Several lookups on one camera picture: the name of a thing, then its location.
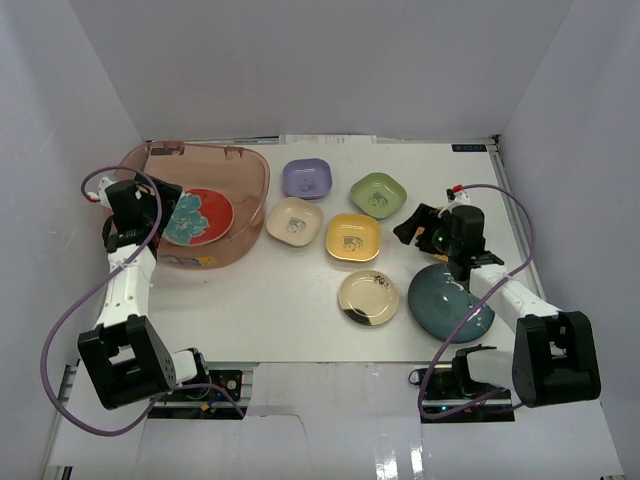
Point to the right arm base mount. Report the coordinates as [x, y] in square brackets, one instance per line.
[444, 392]

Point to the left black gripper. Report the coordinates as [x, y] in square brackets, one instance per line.
[163, 197]

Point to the dark blue round plate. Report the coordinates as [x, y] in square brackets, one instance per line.
[438, 303]

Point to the red and teal round plate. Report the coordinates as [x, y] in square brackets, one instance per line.
[201, 216]

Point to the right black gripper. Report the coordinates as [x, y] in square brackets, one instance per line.
[425, 217]

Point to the cream square dish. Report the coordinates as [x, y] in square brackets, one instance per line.
[295, 221]

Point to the yellow square dish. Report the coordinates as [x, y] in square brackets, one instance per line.
[353, 237]

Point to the white paper sheet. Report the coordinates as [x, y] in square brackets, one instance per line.
[326, 139]

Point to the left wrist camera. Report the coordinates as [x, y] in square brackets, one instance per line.
[100, 195]

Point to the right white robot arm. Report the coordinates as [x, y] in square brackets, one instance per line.
[553, 359]

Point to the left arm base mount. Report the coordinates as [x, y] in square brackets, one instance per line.
[227, 401]

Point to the green square dish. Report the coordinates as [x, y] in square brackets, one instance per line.
[378, 195]

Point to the pink translucent plastic bin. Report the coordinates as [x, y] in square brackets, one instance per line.
[241, 174]

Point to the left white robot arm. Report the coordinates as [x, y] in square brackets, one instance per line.
[125, 357]

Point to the cream round plate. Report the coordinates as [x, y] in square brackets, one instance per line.
[368, 297]

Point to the woven bamboo round tray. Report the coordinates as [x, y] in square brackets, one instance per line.
[439, 257]

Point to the purple square dish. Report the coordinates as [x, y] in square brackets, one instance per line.
[307, 179]

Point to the dark blue label sticker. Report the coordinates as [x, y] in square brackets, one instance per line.
[469, 148]

